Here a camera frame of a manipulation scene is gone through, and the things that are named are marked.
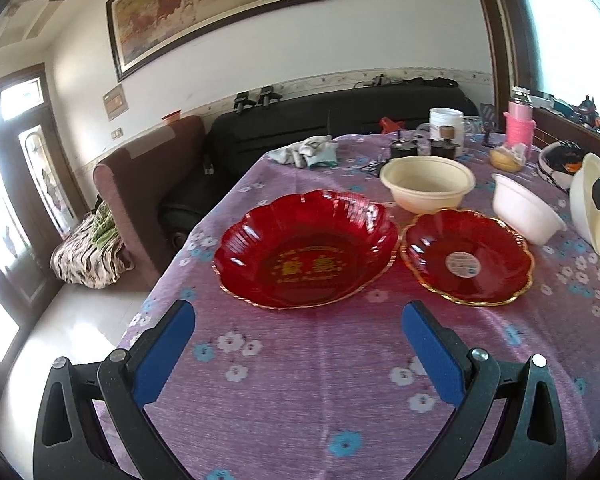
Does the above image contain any grey cloth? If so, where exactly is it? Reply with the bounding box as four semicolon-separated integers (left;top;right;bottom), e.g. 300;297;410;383
271;135;340;169

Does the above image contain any black sofa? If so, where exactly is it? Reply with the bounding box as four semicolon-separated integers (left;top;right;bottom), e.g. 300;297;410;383
159;78;480;248

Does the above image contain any pink sleeved bottle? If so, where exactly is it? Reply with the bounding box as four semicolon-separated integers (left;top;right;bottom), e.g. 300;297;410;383
503;86;537;161

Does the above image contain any windowsill clutter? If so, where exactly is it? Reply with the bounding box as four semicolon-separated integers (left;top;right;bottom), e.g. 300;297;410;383
530;90;600;141

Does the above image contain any cream slotted colander bowl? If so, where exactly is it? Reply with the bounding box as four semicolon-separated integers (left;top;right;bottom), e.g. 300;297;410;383
569;152;600;283

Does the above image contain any cream plastic bowl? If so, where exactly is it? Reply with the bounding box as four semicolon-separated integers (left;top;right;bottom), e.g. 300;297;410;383
379;155;476;215

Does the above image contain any black slotted spatula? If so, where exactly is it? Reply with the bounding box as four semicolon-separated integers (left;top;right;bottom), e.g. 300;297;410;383
480;103;497;148

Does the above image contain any black cable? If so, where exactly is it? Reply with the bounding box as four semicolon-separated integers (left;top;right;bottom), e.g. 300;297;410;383
352;157;388;176

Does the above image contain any wall panel box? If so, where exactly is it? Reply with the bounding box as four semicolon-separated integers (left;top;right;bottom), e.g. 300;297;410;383
102;85;129;121

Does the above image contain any large red scalloped plate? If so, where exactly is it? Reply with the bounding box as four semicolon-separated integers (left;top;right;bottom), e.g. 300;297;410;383
212;189;400;310

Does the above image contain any white plastic container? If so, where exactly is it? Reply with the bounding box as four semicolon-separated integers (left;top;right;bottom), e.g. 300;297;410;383
428;108;465;157

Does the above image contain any green cloth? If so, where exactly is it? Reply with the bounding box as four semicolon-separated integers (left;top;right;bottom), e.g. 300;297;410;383
91;202;118;248

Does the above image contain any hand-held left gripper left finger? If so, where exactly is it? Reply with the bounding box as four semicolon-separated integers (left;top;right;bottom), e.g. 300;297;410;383
32;300;196;480

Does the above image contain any window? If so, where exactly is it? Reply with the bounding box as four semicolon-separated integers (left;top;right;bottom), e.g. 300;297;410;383
510;0;600;111

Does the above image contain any small red scalloped plate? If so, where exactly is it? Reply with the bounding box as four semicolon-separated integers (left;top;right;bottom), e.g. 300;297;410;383
399;208;535;307

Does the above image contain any glass panel door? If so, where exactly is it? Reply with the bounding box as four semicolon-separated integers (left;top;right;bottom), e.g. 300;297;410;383
0;62;98;361

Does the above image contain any framed wall painting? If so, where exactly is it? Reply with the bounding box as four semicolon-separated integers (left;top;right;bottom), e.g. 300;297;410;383
105;0;330;83

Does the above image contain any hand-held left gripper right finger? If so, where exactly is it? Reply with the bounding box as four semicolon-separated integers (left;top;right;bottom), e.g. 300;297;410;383
402;301;567;480

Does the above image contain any striped blanket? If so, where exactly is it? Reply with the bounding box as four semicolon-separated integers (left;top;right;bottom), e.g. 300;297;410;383
50;200;133;290

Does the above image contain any purple floral tablecloth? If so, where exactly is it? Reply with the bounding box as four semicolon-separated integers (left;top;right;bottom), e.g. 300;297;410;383
115;132;600;480

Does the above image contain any brown armchair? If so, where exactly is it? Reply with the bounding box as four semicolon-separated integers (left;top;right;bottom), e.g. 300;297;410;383
93;115;206;286

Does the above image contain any dark jar with brown lid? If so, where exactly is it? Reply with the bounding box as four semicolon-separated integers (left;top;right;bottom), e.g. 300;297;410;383
430;125;462;160

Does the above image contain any white plastic bowl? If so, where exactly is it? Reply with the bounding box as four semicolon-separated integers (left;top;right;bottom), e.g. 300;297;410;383
491;173;568;247

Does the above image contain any black and white helmet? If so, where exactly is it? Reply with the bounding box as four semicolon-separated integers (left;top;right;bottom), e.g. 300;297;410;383
537;141;588;193

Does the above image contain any bagged bread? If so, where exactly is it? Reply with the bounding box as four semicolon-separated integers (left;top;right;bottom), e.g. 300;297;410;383
489;143;528;172

